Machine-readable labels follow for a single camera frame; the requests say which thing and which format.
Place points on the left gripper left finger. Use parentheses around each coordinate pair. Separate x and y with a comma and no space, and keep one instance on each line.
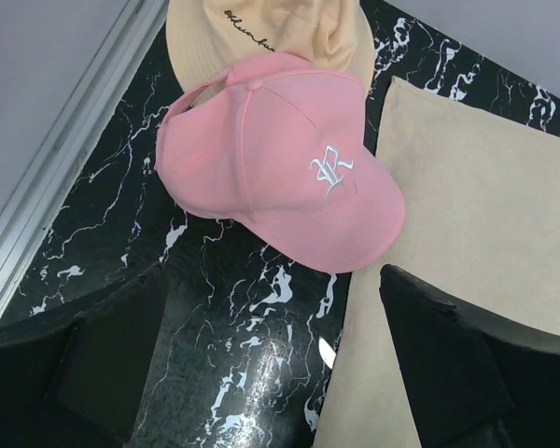
(74,376)

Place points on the silver table knife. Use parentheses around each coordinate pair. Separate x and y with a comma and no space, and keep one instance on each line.
(326,352)

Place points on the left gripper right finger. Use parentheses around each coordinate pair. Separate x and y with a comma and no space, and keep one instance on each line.
(472,378)

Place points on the aluminium frame post left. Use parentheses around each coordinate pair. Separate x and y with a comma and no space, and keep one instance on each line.
(37,199)

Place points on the pink baseball cap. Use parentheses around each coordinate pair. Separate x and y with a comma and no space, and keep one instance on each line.
(280,150)

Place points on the beige bucket hat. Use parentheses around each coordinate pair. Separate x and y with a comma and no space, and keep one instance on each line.
(205,36)

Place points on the beige cloth napkin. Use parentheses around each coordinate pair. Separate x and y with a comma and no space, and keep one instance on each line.
(482,222)

